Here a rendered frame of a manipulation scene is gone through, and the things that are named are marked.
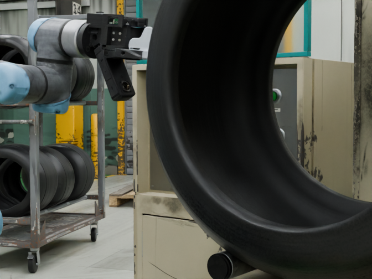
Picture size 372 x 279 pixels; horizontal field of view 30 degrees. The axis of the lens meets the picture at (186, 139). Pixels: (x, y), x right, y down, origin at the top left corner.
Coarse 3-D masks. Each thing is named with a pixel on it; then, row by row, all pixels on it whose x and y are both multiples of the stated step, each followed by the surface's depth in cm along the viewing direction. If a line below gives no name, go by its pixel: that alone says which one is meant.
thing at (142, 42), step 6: (144, 30) 125; (150, 30) 124; (144, 36) 125; (150, 36) 124; (132, 42) 127; (138, 42) 126; (144, 42) 125; (132, 48) 127; (144, 48) 125; (144, 54) 124
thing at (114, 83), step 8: (96, 48) 133; (96, 56) 133; (104, 56) 132; (104, 64) 132; (112, 64) 132; (120, 64) 134; (104, 72) 132; (112, 72) 131; (120, 72) 133; (112, 80) 131; (120, 80) 132; (128, 80) 134; (112, 88) 131; (120, 88) 131; (128, 88) 132; (112, 96) 131; (120, 96) 131; (128, 96) 132
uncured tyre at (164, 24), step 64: (192, 0) 106; (256, 0) 129; (192, 64) 125; (256, 64) 132; (192, 128) 124; (256, 128) 132; (192, 192) 107; (256, 192) 128; (320, 192) 125; (256, 256) 101; (320, 256) 94
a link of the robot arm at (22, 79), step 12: (0, 60) 132; (0, 72) 126; (12, 72) 126; (24, 72) 129; (36, 72) 133; (0, 84) 126; (12, 84) 126; (24, 84) 128; (36, 84) 132; (0, 96) 126; (12, 96) 127; (24, 96) 129; (36, 96) 133
